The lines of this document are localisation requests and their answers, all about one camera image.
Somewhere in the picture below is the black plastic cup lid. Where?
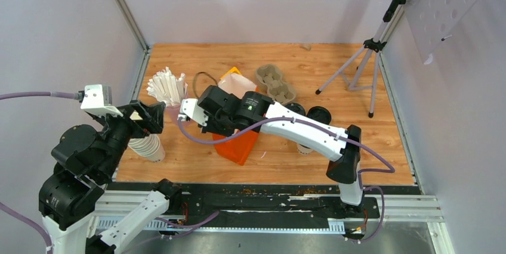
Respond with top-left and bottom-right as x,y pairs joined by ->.
285,102 -> 306,116

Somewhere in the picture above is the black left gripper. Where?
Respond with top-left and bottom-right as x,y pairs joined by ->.
93,96 -> 167,177

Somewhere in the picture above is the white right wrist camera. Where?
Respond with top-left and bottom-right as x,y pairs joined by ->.
178,98 -> 209,126

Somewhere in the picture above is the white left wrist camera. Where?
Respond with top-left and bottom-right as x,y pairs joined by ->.
81,84 -> 123,117

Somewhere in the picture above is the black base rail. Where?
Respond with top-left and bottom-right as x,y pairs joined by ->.
94,181 -> 396,234

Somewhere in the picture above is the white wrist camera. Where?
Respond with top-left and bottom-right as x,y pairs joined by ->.
81,84 -> 123,117
178,98 -> 209,126

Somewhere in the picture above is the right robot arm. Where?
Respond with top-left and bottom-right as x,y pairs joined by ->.
181,86 -> 365,217

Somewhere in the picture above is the pink cup of straws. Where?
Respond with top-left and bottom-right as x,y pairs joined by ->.
146,66 -> 188,125

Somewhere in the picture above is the orange and white paper bag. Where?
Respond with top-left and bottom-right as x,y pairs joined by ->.
197,72 -> 258,165

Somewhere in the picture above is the yellow plastic triangle piece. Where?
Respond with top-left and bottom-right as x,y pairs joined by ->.
220,66 -> 241,80

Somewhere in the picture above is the stack of black lids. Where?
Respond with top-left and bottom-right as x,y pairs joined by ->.
306,106 -> 332,125

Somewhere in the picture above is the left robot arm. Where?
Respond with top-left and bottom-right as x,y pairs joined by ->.
39,100 -> 183,253

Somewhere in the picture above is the cardboard cup carrier stack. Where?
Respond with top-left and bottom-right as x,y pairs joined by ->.
255,64 -> 297,105

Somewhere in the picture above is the stack of white paper cups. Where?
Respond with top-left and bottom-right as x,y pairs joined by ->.
128,134 -> 165,163

